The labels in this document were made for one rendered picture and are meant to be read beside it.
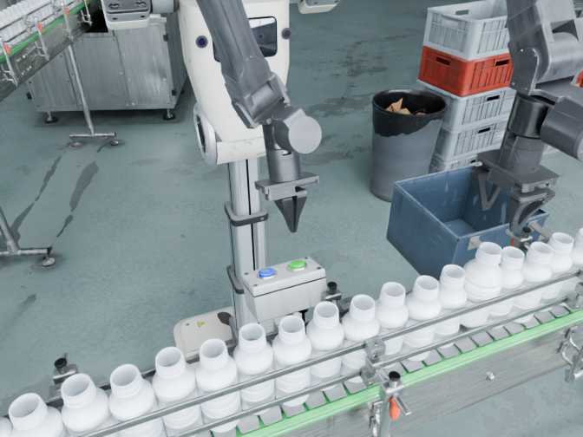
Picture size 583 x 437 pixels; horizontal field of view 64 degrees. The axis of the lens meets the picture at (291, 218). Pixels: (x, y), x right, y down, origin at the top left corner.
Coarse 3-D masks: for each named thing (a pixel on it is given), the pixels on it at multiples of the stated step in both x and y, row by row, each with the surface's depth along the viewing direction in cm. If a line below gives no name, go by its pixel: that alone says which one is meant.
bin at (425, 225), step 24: (456, 168) 151; (408, 192) 148; (432, 192) 153; (456, 192) 157; (504, 192) 143; (408, 216) 141; (432, 216) 129; (456, 216) 164; (480, 216) 156; (504, 216) 145; (408, 240) 144; (432, 240) 132; (456, 240) 121; (480, 240) 125; (504, 240) 129; (432, 264) 134; (456, 264) 127
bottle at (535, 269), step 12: (528, 252) 84; (540, 252) 85; (552, 252) 82; (528, 264) 84; (540, 264) 83; (528, 276) 83; (540, 276) 83; (516, 300) 87; (528, 300) 86; (516, 312) 88
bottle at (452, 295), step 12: (444, 276) 77; (456, 276) 80; (444, 288) 78; (456, 288) 77; (444, 300) 78; (456, 300) 78; (444, 312) 79; (444, 324) 81; (456, 324) 81; (444, 336) 83; (444, 348) 85
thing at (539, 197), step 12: (492, 168) 68; (492, 180) 69; (504, 180) 67; (516, 192) 66; (528, 192) 66; (540, 192) 66; (552, 192) 67; (516, 204) 66; (540, 204) 68; (516, 216) 68; (528, 216) 70; (516, 228) 71
